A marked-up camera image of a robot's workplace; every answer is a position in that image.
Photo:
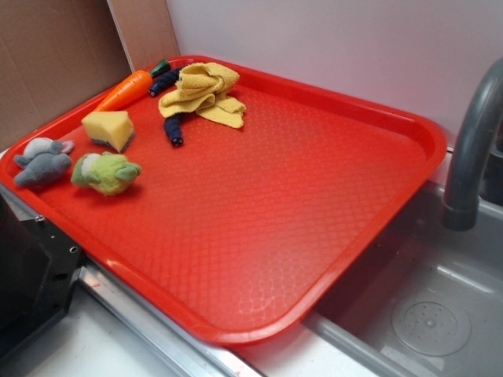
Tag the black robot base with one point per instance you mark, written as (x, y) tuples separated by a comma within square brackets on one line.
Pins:
[(39, 267)]

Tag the green plush animal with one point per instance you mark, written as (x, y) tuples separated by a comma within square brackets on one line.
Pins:
[(108, 173)]

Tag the red plastic tray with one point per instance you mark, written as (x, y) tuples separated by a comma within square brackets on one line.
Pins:
[(238, 233)]

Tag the dark blue toy caterpillar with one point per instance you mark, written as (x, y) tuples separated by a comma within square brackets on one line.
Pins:
[(172, 124)]

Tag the yellow cloth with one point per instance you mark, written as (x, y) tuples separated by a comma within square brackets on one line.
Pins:
[(203, 89)]

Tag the yellow sponge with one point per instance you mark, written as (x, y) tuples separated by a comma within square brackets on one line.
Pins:
[(114, 129)]

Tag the orange toy carrot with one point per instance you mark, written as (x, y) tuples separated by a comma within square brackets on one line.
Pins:
[(132, 88)]

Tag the grey plush mouse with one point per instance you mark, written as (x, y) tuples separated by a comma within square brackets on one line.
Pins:
[(43, 162)]

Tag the grey plastic faucet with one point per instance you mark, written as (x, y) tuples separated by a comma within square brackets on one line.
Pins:
[(475, 170)]

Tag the grey plastic sink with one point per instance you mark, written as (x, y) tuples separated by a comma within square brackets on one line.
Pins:
[(421, 300)]

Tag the brown cardboard panel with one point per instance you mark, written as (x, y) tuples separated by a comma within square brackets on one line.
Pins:
[(58, 54)]

